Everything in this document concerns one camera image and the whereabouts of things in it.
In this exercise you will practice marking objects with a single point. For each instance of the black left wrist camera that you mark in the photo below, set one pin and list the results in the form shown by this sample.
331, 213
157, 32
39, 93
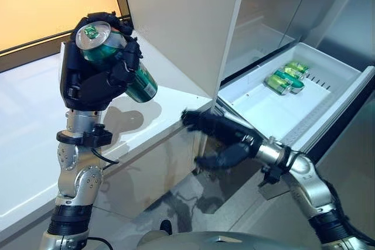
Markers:
98, 137

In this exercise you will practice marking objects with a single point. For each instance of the white counter cabinet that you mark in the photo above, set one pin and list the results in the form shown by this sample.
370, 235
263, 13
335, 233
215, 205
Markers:
152, 171

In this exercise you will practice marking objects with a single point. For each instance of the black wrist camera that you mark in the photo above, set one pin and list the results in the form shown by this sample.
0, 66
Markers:
98, 137
272, 175

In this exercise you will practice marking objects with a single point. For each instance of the backlit panel with dark frame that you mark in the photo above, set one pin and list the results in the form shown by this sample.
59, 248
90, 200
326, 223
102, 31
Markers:
58, 7

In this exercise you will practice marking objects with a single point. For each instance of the black robot left foot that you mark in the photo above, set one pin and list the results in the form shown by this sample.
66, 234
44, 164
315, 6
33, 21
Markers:
165, 226

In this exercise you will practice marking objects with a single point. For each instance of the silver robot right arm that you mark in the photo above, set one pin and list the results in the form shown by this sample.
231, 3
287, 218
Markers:
307, 174

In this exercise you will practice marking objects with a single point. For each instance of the stainless steel fridge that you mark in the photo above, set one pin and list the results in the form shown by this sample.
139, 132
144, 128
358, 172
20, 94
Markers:
269, 4

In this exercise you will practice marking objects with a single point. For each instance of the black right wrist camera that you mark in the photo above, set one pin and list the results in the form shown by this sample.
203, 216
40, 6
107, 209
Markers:
272, 175

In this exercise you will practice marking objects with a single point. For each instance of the light green drink can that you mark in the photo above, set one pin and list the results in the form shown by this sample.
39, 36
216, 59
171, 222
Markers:
297, 68
276, 83

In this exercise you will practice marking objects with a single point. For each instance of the tall white cabinet panel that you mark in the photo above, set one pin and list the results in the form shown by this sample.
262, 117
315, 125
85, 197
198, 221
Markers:
181, 27

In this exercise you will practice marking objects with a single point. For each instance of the dark green drink can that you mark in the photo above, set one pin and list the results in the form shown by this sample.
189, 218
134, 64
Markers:
143, 86
296, 83

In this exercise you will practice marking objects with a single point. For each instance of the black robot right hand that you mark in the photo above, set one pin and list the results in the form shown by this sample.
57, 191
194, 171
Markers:
228, 133

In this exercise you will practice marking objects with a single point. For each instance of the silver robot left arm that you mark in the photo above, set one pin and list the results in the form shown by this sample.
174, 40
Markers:
88, 179

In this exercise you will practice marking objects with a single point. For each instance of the white fridge drawer bin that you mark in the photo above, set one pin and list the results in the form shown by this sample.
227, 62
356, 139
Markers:
263, 106

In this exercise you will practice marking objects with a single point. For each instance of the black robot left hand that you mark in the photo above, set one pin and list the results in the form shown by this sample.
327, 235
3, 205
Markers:
88, 86

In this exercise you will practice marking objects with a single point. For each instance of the grey robot torso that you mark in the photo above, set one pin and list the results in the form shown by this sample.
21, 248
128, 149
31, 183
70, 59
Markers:
219, 241

